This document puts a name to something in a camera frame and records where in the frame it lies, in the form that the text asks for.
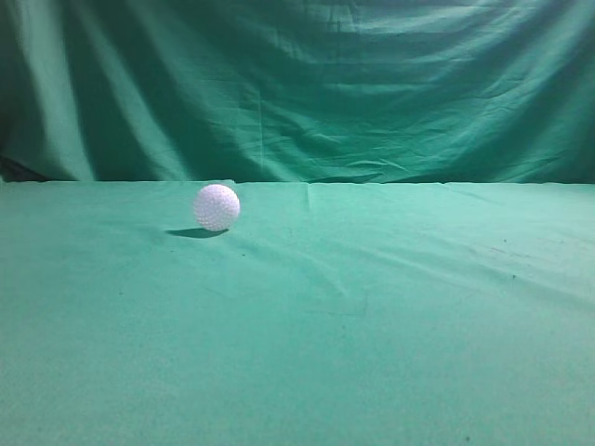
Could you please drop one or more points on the white dimpled ball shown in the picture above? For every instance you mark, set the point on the white dimpled ball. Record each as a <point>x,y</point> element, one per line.
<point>216,207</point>

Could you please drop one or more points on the green table cloth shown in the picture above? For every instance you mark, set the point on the green table cloth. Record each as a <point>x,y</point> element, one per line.
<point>330,314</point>

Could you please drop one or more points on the green backdrop curtain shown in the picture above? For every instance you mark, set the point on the green backdrop curtain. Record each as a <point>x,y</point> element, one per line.
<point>305,91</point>

